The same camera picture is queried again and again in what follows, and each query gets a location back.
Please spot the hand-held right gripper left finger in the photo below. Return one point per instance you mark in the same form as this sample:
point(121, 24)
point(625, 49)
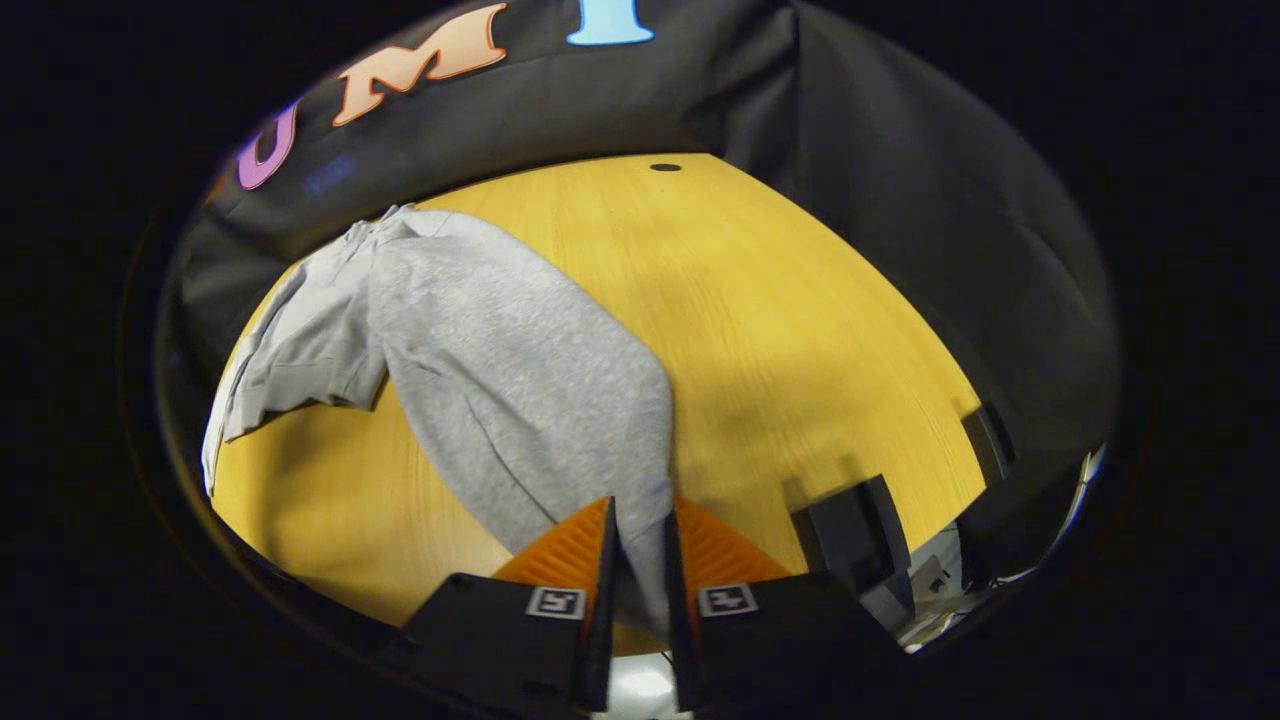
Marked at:
point(600, 640)

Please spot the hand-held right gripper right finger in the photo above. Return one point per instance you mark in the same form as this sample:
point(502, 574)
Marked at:
point(682, 650)

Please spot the grey sweatshirt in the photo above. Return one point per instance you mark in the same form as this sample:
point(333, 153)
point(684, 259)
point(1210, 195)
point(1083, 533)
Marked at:
point(500, 380)

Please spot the small black block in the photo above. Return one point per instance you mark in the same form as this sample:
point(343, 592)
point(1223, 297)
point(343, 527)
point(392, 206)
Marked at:
point(990, 440)

